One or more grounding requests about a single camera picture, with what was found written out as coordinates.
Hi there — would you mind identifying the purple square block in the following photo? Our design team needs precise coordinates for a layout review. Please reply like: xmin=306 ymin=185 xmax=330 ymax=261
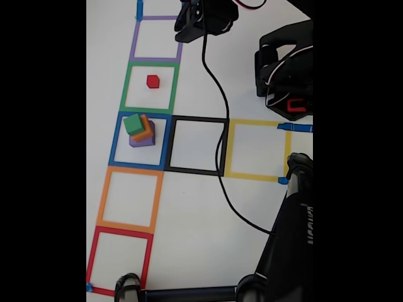
xmin=128 ymin=121 xmax=156 ymax=148

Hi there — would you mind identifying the orange square block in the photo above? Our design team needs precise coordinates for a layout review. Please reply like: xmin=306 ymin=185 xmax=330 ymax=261
xmin=130 ymin=114 xmax=152 ymax=142

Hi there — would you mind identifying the black square frame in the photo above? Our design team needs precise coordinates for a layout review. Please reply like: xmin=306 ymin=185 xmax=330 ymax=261
xmin=164 ymin=115 xmax=230 ymax=177

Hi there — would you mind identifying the black camera cable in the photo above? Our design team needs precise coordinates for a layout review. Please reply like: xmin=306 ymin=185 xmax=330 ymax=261
xmin=201 ymin=18 xmax=281 ymax=237

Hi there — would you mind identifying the red white servo wire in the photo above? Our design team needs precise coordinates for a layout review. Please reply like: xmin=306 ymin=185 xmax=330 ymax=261
xmin=264 ymin=45 xmax=314 ymax=108
xmin=234 ymin=0 xmax=268 ymax=10

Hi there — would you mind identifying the black tripod stand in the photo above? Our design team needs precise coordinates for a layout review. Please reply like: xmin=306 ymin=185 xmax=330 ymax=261
xmin=113 ymin=152 xmax=314 ymax=302

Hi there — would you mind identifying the orange square frame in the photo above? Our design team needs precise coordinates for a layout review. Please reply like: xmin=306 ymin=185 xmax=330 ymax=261
xmin=96 ymin=165 xmax=164 ymax=235

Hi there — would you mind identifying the red square frame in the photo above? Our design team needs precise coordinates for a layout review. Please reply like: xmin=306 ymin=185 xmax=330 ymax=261
xmin=86 ymin=226 xmax=154 ymax=298

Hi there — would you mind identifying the purple square frame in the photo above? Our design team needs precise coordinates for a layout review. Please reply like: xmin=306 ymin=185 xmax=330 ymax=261
xmin=128 ymin=15 xmax=184 ymax=63

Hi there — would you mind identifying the green cube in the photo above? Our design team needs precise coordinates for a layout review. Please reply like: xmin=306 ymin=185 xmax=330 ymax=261
xmin=123 ymin=113 xmax=144 ymax=136

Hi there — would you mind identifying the long blue tape strip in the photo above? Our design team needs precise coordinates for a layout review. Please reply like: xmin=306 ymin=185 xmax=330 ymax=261
xmin=276 ymin=123 xmax=314 ymax=133

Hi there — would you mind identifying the yellow square frame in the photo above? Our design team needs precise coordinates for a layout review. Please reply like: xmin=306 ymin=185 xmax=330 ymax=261
xmin=224 ymin=118 xmax=292 ymax=183

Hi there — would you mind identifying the blue square frame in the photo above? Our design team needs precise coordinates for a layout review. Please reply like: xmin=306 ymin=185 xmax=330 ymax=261
xmin=108 ymin=111 xmax=173 ymax=172

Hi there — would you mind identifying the green square frame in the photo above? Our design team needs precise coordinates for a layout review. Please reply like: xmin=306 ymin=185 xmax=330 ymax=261
xmin=119 ymin=61 xmax=180 ymax=115

